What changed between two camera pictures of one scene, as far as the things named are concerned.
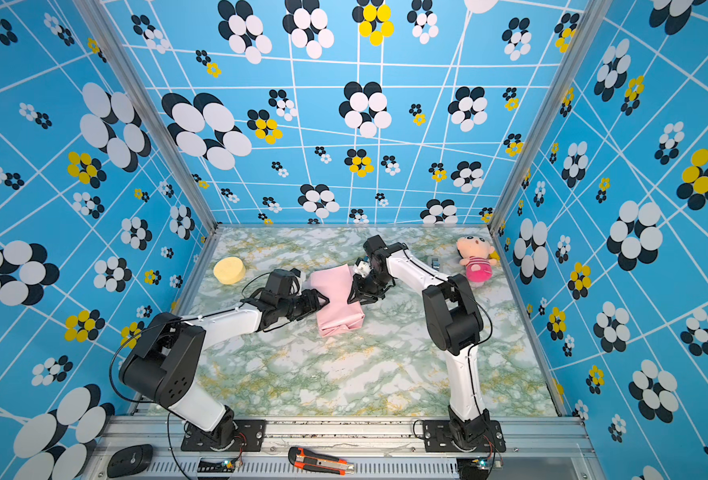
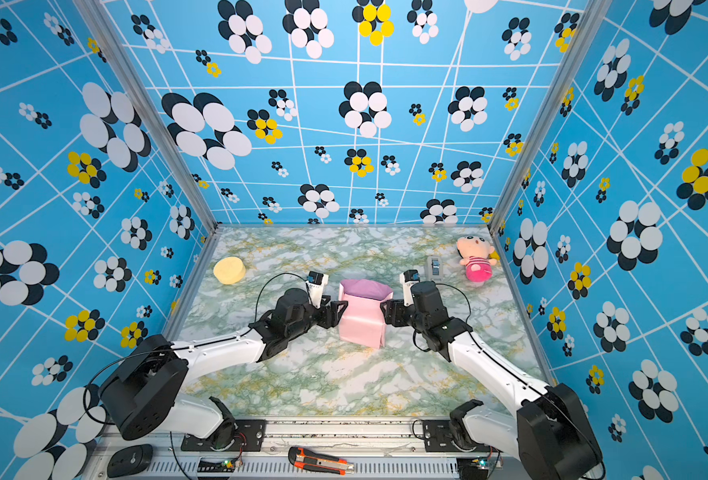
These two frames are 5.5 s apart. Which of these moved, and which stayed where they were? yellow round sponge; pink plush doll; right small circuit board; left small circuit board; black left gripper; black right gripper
Moved: black left gripper; black right gripper
Stayed: pink plush doll; left small circuit board; right small circuit board; yellow round sponge
